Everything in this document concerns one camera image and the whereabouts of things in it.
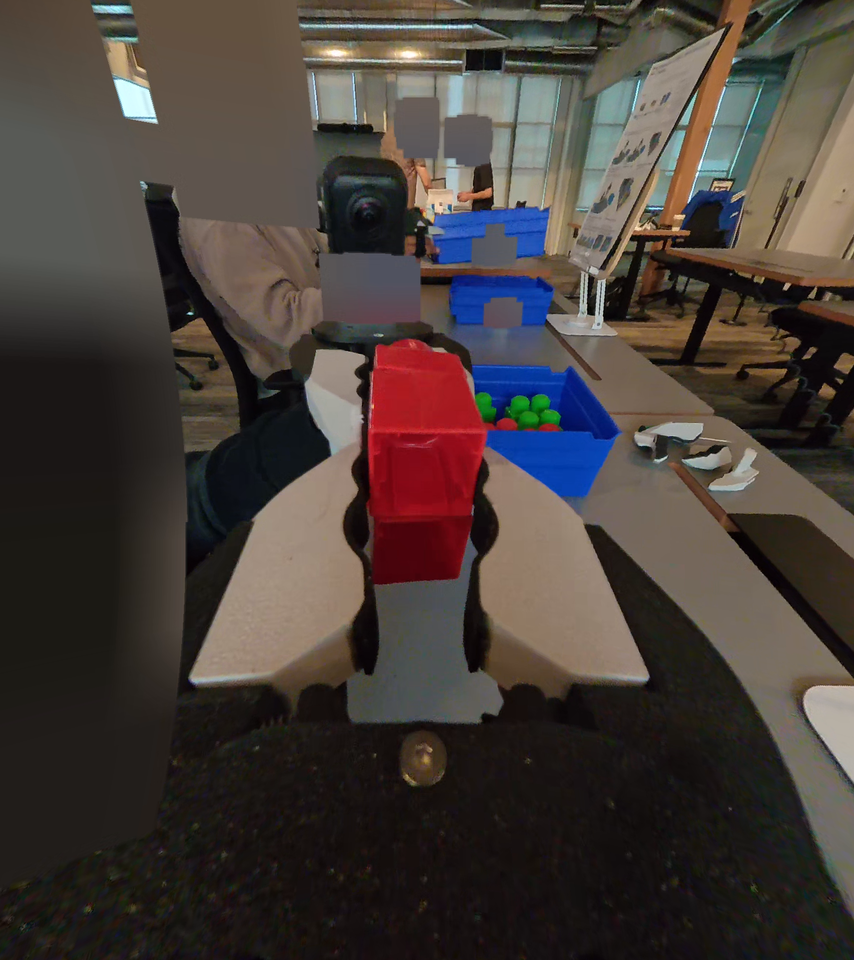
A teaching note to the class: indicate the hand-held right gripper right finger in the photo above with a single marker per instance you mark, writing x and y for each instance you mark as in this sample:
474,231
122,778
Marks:
554,600

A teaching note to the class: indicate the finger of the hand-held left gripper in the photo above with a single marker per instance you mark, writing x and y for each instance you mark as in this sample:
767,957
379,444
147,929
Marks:
340,405

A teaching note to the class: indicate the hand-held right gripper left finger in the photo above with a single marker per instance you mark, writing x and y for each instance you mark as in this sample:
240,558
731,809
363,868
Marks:
285,600

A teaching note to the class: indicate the blue bin with white label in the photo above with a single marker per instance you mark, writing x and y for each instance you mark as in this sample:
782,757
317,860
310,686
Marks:
577,458

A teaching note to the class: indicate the black office chair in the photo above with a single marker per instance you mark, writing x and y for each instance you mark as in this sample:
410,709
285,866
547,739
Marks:
172,300

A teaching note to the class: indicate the chair with blue jacket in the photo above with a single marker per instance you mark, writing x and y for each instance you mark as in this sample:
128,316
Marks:
715,218

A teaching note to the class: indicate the wooden background desk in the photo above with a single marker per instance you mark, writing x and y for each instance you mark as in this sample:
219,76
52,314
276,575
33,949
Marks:
847,330
787,270

